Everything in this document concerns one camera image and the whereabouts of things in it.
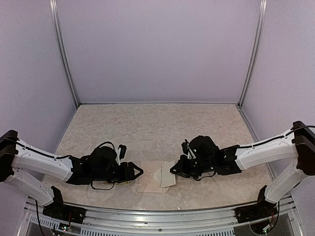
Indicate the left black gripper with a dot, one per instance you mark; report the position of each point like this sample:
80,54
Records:
128,173

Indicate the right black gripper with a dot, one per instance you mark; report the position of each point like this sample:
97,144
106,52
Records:
181,170

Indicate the wax seal sticker sheet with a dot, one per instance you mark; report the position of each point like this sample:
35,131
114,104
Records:
121,183

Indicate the pink envelope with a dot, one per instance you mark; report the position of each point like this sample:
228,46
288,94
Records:
146,183

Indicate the pink printed card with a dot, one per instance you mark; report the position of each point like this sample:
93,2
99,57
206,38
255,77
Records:
167,178

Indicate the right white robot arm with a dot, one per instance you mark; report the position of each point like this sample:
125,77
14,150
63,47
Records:
201,155

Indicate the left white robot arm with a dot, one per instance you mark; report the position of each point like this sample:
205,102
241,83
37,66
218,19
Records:
103,164

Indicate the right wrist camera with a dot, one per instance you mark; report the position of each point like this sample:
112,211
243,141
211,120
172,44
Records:
186,149

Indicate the front aluminium rail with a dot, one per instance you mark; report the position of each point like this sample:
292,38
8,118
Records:
100,221

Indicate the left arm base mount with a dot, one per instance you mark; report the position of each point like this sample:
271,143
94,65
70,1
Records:
59,210

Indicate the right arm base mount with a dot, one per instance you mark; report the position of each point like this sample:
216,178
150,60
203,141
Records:
260,209

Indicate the right aluminium frame post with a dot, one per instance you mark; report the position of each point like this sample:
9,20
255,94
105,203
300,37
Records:
254,54

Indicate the aluminium frame post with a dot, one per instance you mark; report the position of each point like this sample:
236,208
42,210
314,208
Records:
61,47
254,54

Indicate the left aluminium frame post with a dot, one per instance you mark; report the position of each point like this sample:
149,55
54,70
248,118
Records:
61,47

